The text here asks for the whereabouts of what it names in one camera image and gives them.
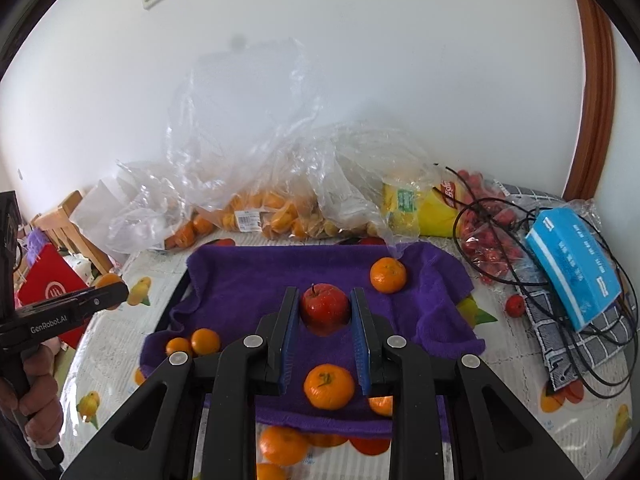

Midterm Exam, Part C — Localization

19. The clear bag of kumquats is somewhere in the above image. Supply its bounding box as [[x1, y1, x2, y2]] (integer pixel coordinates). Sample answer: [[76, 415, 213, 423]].
[[167, 37, 331, 241]]

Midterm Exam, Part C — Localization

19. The black cable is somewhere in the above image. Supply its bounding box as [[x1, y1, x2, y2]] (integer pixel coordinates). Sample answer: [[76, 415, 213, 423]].
[[445, 166, 640, 401]]

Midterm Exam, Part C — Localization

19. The yellow snack bag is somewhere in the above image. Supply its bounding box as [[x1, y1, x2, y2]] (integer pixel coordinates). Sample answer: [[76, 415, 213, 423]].
[[382, 175, 468, 238]]

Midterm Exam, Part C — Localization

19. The red box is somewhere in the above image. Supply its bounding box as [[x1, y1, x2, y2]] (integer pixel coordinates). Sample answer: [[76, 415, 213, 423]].
[[16, 244, 91, 351]]

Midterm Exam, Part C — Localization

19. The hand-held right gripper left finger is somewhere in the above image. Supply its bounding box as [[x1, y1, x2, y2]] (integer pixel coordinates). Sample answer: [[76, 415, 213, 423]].
[[60, 286, 302, 480]]

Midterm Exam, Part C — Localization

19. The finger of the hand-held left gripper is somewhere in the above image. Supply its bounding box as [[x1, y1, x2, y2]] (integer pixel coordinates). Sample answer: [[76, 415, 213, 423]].
[[14, 281, 129, 325]]

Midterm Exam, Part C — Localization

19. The red apple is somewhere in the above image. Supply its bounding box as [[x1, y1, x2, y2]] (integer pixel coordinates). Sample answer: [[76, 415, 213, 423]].
[[299, 282, 352, 337]]

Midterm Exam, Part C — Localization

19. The white plastic bag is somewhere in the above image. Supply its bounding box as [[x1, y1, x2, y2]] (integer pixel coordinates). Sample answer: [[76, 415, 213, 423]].
[[69, 179, 132, 241]]

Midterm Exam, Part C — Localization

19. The black tray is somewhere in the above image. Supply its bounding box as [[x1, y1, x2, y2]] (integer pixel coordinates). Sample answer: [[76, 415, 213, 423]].
[[155, 267, 193, 333]]

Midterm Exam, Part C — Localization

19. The small orange mandarin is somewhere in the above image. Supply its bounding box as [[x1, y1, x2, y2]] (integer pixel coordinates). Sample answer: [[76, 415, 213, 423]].
[[190, 327, 222, 357], [165, 336, 193, 358]]

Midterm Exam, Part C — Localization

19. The bag of red tomatoes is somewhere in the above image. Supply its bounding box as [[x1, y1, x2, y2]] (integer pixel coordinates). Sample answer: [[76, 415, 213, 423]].
[[452, 170, 538, 286]]

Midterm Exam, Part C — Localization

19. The blue tissue pack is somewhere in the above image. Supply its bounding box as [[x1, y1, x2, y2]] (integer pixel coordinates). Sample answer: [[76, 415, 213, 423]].
[[525, 207, 623, 333]]

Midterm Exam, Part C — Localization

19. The purple towel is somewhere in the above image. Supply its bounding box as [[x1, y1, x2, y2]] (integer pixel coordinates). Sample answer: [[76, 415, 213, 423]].
[[139, 240, 487, 438]]

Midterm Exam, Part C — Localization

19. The wooden chair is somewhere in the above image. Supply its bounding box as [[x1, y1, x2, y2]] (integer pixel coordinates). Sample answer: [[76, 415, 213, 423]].
[[31, 190, 113, 276]]

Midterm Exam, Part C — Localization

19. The clear bag of tangerines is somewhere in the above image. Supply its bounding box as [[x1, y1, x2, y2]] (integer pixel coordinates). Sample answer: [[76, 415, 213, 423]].
[[107, 160, 211, 253]]

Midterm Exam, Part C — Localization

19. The brown wooden door frame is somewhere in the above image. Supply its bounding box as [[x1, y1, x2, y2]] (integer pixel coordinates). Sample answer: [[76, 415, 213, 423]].
[[562, 0, 617, 201]]

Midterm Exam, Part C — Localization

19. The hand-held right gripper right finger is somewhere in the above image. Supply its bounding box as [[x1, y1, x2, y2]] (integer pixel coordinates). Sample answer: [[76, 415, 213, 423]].
[[349, 286, 586, 480]]

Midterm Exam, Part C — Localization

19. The clear bag of yellow-green dates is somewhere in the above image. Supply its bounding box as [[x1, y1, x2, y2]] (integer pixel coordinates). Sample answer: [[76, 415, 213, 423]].
[[280, 120, 441, 261]]

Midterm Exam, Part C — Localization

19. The grey checked cloth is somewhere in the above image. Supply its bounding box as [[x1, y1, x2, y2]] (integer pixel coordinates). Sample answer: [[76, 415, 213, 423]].
[[500, 182, 636, 391]]

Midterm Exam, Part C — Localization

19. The person's left hand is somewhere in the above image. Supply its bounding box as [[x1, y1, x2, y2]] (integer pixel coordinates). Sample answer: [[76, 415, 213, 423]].
[[0, 344, 66, 450]]

